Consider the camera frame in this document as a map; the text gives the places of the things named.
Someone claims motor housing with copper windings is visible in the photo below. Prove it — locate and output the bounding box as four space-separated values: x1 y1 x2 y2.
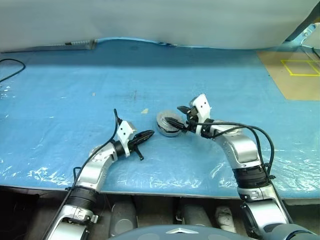
156 117 187 138

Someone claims brown cardboard sheet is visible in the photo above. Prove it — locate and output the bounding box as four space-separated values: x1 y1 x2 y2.
257 49 320 101

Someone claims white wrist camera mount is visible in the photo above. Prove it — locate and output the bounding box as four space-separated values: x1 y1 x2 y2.
188 93 213 137
116 120 138 158

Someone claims blue plastic-covered table mat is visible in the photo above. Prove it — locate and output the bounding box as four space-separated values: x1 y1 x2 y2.
0 36 320 201

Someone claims white crumpled cloth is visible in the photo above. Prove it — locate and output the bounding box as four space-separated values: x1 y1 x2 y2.
215 206 237 233

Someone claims grey robot torso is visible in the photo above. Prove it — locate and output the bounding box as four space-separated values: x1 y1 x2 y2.
107 223 242 240

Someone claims grey rounded cylinder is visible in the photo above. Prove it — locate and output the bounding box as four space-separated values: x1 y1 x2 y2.
181 202 213 227
109 199 138 237

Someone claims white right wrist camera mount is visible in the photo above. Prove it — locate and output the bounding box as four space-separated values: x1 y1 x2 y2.
188 93 213 137

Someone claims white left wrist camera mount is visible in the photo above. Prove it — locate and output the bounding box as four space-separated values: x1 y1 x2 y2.
116 120 138 158

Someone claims yellow tape square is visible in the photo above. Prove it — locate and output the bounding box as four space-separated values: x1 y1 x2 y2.
280 59 320 77

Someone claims white backdrop sheet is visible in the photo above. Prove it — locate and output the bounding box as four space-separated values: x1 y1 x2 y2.
0 0 320 54

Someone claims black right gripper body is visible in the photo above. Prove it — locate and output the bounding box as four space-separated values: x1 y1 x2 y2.
184 106 201 133

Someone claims thin black table cable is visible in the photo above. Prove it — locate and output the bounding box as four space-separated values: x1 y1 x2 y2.
0 58 26 83

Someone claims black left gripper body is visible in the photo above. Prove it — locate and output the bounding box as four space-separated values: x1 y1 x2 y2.
127 134 146 161

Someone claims teal metal frame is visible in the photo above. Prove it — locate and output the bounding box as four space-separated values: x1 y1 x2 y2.
282 2 320 51

